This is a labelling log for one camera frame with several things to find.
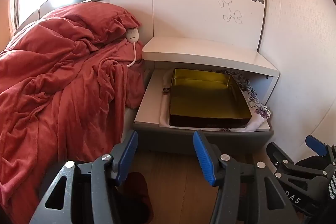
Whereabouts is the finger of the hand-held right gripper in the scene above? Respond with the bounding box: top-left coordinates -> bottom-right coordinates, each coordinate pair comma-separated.
306,135 -> 336,161
266,142 -> 328,182

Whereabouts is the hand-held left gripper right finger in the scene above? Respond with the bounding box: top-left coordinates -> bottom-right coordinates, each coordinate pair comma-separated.
193,130 -> 302,224

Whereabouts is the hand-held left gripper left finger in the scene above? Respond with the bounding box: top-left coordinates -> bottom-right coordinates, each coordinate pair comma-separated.
29,130 -> 139,224

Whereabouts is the white floral cloth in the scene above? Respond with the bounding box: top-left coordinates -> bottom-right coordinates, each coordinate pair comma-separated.
160,69 -> 271,132

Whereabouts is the gold tin box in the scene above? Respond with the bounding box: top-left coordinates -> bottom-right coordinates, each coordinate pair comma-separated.
168,68 -> 253,129

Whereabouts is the red blanket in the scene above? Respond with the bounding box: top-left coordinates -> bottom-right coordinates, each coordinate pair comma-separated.
0,22 -> 145,224

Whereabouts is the white heating controller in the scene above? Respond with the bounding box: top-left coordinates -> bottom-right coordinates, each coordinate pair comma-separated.
125,26 -> 140,43

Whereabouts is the red pillow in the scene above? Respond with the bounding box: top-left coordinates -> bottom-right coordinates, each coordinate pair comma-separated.
39,2 -> 142,52

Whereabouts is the white controller cord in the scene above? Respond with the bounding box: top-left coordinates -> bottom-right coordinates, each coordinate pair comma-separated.
127,42 -> 139,67

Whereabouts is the white floral wall panel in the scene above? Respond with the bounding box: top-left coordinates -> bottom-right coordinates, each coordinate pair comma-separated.
153,0 -> 266,56

